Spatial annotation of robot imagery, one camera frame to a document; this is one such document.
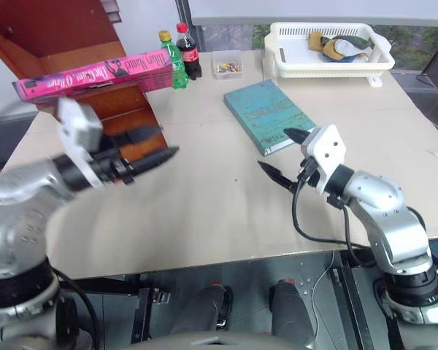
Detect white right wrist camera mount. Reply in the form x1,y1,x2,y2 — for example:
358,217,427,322
300,124,348,195

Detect dark cola bottle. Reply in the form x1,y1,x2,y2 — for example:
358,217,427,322
175,23,203,82

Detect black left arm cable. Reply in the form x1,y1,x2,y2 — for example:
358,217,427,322
53,268,101,350

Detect dark green cloth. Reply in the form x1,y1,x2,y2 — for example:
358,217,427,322
329,34,374,51

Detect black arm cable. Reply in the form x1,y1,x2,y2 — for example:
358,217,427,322
291,179,379,268
53,268,101,350

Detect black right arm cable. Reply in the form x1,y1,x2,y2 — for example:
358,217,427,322
291,179,379,268

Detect thin white cable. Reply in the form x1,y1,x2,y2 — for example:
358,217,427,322
310,251,337,350

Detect pink long box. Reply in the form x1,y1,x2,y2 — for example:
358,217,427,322
12,49,177,104

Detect teal book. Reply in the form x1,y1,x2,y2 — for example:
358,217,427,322
223,79,319,156

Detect clear box of coloured bits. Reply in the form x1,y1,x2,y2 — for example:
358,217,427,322
212,50,245,80

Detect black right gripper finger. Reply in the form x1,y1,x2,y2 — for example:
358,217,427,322
257,160,300,193
283,127,317,147

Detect reddish wooden bookshelf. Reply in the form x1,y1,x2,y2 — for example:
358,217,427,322
0,0,169,156

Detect white plastic dish rack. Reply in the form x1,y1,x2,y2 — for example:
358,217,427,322
264,21,396,79

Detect dark rounded robot leg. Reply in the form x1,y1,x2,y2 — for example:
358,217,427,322
166,285,235,338
269,278,316,349

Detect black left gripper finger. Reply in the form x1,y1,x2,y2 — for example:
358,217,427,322
126,125,165,143
120,146,180,173

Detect green soda bottle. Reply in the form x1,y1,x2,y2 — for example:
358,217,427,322
158,30,190,90

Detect white and yellow cloth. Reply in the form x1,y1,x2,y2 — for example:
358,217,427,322
321,37,369,63

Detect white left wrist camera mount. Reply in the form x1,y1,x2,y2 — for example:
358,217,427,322
56,96,106,188

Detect white drain tray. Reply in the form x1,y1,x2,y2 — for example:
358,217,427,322
261,50,384,88

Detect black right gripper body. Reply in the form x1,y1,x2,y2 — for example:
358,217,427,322
296,156,321,188

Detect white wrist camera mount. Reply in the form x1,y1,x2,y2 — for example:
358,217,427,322
56,96,106,188
300,124,348,195

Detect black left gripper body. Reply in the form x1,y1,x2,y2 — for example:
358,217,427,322
89,132,137,185

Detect grey robot torso edge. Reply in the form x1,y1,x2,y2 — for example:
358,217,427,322
120,329,317,350

